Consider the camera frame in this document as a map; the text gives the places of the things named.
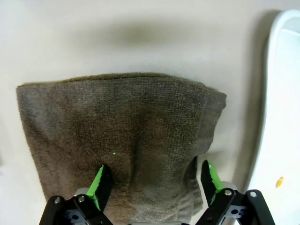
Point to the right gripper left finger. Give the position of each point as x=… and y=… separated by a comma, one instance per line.
x=98, y=187

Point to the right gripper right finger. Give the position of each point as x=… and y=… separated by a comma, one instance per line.
x=212, y=185

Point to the brown terry cleaning towel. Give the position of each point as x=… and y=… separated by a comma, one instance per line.
x=117, y=117

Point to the small orange crumb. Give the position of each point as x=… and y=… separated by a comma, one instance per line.
x=279, y=182

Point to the silver metal baking tray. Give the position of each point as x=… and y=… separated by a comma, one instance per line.
x=288, y=93

